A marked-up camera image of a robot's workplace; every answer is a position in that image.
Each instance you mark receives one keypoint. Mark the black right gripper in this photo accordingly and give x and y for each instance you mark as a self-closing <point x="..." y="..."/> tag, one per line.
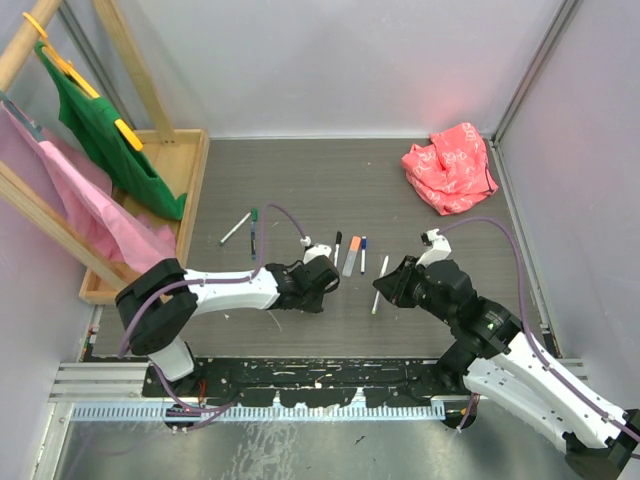
<point x="394" y="285"/>

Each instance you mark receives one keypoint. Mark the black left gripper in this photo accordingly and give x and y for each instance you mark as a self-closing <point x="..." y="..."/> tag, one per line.
<point x="313" y="306"/>

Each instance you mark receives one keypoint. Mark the white marker with blue end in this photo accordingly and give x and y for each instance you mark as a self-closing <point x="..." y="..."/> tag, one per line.
<point x="362" y="259"/>

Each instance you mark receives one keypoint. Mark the grey highlighter with orange tip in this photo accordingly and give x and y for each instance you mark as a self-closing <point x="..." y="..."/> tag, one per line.
<point x="349" y="263"/>

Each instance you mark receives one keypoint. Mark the white pen with black end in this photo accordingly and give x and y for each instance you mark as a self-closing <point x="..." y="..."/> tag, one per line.
<point x="336" y="255"/>

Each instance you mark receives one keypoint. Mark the orange highlighter cap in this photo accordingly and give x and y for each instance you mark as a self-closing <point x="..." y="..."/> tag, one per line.
<point x="355" y="244"/>

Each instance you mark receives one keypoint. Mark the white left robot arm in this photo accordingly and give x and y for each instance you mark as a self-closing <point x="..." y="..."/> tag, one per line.
<point x="156" y="307"/>

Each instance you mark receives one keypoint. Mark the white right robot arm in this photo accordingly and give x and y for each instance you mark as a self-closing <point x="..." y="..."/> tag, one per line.
<point x="492" y="356"/>

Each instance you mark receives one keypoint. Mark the dark blue pen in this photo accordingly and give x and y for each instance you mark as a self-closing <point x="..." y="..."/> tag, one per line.
<point x="253" y="248"/>

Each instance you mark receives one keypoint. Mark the white marker with green end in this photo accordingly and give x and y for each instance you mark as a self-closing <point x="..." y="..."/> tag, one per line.
<point x="235" y="228"/>

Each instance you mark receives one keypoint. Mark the coral patterned cloth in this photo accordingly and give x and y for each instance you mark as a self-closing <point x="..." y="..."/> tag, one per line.
<point x="451" y="174"/>

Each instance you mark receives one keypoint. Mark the wooden rack base tray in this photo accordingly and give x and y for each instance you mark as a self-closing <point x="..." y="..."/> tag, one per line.
<point x="128" y="209"/>

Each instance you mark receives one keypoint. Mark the pink cloth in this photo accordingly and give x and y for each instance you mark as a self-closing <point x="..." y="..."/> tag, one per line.
<point x="81" y="192"/>

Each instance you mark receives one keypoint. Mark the yellow clothes hanger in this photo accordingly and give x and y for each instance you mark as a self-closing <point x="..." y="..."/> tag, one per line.
<point x="67" y="68"/>

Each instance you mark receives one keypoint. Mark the green cloth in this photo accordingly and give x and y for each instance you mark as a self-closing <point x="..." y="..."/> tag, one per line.
<point x="92" y="123"/>

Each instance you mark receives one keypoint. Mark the blue-grey clothes hanger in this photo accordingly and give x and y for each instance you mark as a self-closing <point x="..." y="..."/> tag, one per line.
<point x="33" y="128"/>

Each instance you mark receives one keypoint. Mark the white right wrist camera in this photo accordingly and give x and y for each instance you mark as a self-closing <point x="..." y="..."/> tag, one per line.
<point x="437" y="247"/>

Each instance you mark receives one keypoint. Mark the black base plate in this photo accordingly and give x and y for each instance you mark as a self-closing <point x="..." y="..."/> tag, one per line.
<point x="318" y="382"/>

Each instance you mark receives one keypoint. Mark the wooden rack frame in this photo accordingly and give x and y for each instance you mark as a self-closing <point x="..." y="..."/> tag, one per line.
<point x="39" y="210"/>

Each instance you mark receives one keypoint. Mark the grey slotted cable duct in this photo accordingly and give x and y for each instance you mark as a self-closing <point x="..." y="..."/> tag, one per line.
<point x="161" y="411"/>

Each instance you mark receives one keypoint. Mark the aluminium frame post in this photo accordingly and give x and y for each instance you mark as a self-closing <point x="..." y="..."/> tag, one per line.
<point x="553" y="34"/>

